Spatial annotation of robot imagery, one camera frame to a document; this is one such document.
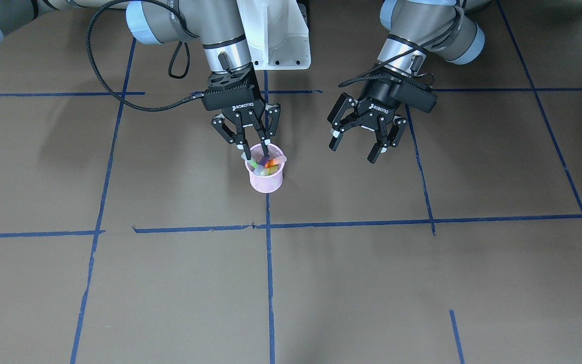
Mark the purple highlighter pen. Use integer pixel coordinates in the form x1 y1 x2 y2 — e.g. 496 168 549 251
253 165 267 176

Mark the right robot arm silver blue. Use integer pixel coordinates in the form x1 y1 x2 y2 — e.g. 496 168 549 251
0 1 281 159

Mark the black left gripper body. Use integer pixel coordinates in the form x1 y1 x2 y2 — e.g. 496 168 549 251
354 71 437 131

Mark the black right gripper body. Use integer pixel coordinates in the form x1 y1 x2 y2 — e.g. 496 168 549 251
202 67 264 126

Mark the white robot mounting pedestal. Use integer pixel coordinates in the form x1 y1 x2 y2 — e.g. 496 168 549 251
236 1 312 71

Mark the orange highlighter pen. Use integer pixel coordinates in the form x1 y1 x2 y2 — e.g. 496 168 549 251
265 155 287 168

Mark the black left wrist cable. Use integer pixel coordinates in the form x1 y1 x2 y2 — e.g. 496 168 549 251
338 5 466 87

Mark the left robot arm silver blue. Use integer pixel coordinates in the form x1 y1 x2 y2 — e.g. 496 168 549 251
327 1 486 163

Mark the yellow highlighter pen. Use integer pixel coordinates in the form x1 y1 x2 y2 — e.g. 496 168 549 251
266 164 280 176

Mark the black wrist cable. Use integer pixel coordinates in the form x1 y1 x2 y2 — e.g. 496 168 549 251
338 5 466 87
86 0 208 113

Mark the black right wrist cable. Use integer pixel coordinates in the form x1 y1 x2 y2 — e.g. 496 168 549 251
86 0 208 113

